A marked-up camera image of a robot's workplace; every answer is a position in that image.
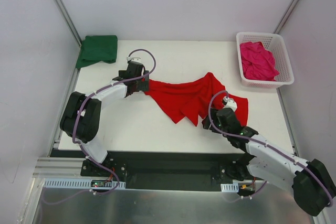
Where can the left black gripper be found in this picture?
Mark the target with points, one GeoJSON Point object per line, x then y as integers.
{"type": "Point", "coordinates": [143, 85]}

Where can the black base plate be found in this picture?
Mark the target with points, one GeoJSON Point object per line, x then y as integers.
{"type": "Point", "coordinates": [187, 171]}

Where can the left white cable duct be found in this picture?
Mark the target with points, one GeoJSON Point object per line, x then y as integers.
{"type": "Point", "coordinates": [70, 183]}

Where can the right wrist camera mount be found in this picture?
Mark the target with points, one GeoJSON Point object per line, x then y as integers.
{"type": "Point", "coordinates": [229, 103]}

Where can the pink t shirt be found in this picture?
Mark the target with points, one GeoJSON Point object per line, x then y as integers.
{"type": "Point", "coordinates": [257, 62]}

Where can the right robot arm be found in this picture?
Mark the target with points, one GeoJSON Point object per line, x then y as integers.
{"type": "Point", "coordinates": [309, 182]}

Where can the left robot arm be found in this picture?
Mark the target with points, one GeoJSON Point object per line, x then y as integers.
{"type": "Point", "coordinates": [81, 117]}

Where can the red t shirt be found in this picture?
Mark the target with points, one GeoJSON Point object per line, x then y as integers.
{"type": "Point", "coordinates": [185, 100]}

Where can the right white cable duct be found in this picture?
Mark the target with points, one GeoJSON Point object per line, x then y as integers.
{"type": "Point", "coordinates": [230, 188]}

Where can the aluminium frame rail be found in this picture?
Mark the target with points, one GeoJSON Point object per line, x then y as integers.
{"type": "Point", "coordinates": [58, 167]}

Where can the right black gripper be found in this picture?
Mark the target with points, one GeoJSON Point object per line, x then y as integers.
{"type": "Point", "coordinates": [208, 123]}

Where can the folded green t shirt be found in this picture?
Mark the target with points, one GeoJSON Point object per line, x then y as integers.
{"type": "Point", "coordinates": [97, 48]}

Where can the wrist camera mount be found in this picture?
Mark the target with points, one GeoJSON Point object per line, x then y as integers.
{"type": "Point", "coordinates": [134, 59]}
{"type": "Point", "coordinates": [229, 103]}

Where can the white cable duct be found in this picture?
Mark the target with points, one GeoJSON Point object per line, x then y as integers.
{"type": "Point", "coordinates": [230, 188]}
{"type": "Point", "coordinates": [70, 183]}

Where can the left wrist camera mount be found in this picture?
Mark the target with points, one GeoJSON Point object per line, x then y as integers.
{"type": "Point", "coordinates": [134, 59]}

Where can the white plastic basket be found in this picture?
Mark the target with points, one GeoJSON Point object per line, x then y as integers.
{"type": "Point", "coordinates": [276, 45]}

